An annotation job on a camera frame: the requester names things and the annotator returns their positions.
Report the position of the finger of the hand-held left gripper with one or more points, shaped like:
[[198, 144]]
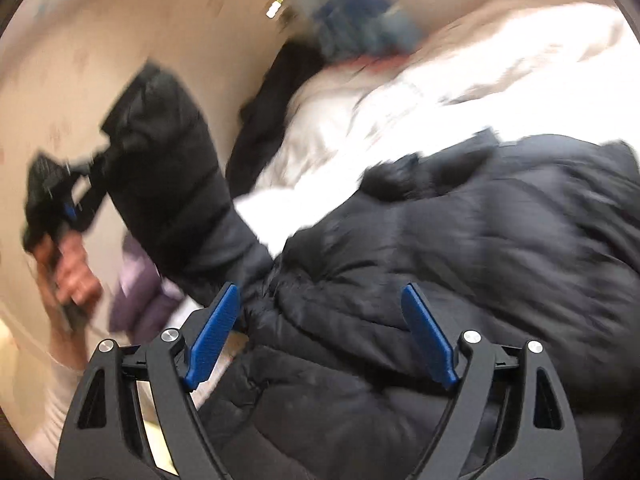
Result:
[[85, 167], [80, 215]]

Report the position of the black puffer jacket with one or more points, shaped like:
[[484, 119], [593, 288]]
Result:
[[400, 260]]

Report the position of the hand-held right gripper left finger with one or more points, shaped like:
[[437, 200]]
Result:
[[212, 332]]

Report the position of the pile of blue clothes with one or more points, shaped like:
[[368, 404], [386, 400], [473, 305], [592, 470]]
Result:
[[360, 15]]

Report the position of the dark cloth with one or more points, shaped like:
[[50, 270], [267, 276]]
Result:
[[270, 110]]

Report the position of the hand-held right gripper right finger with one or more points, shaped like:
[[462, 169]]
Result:
[[430, 335]]

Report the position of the purple cloth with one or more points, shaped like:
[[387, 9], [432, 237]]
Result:
[[140, 300]]

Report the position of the person's left forearm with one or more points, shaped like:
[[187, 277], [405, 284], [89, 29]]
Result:
[[52, 385]]

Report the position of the person's left hand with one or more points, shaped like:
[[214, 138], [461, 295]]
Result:
[[72, 275]]

